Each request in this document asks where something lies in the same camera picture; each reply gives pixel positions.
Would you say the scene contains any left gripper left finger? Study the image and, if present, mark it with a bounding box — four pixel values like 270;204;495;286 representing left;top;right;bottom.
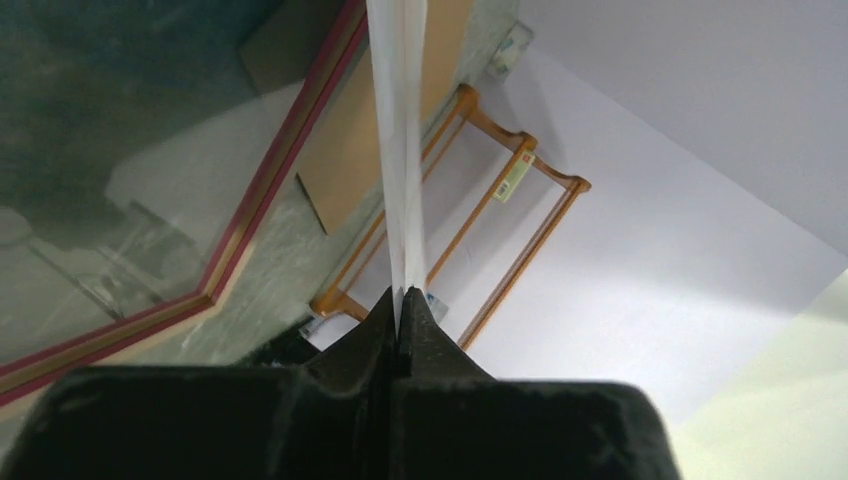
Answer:
1;293;395;479

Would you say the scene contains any orange wooden rack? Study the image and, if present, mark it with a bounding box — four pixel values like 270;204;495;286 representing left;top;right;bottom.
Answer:
309;83;591;350

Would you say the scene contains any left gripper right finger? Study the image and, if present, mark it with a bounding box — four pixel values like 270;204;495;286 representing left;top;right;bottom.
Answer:
390;288;680;479

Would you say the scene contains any seaside landscape photo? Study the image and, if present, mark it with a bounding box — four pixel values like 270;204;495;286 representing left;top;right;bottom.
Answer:
366;0;427;329

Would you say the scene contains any small white red box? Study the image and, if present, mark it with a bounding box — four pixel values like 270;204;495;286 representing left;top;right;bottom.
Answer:
493;149;536;203

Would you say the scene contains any pink wooden picture frame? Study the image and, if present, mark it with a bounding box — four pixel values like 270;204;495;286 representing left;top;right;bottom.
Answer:
1;1;366;416

